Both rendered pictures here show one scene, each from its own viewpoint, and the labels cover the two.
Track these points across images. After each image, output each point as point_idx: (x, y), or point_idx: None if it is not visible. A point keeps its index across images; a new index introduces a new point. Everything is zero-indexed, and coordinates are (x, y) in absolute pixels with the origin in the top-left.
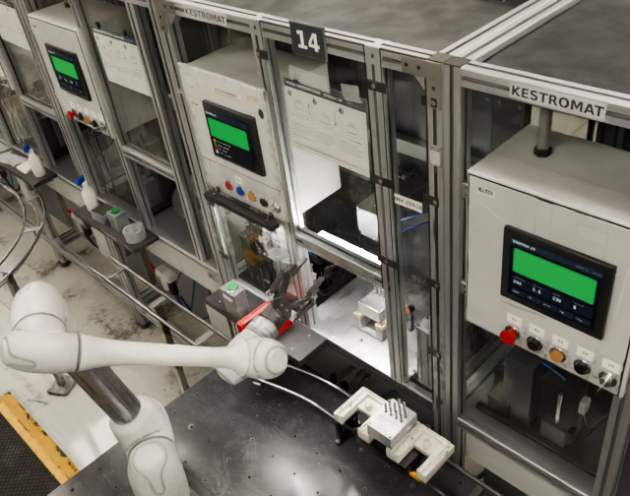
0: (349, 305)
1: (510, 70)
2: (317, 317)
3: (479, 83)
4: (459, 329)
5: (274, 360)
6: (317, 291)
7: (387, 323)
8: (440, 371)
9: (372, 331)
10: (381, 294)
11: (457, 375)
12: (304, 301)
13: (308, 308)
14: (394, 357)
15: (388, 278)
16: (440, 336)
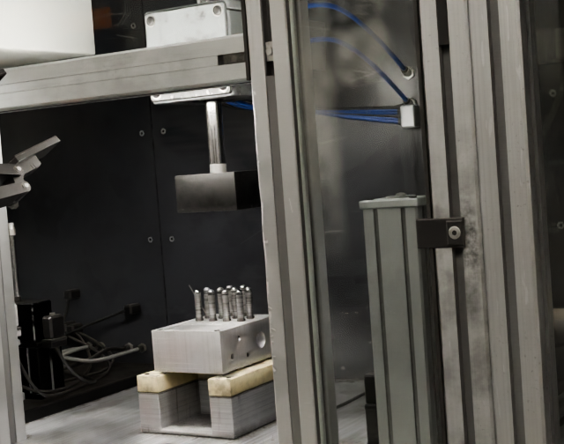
0: (119, 414)
1: None
2: (22, 419)
3: None
4: (523, 61)
5: None
6: (34, 167)
7: (265, 223)
8: (468, 307)
9: (197, 428)
10: (217, 320)
11: (533, 280)
12: None
13: (4, 193)
14: (293, 369)
15: (264, 34)
16: (458, 137)
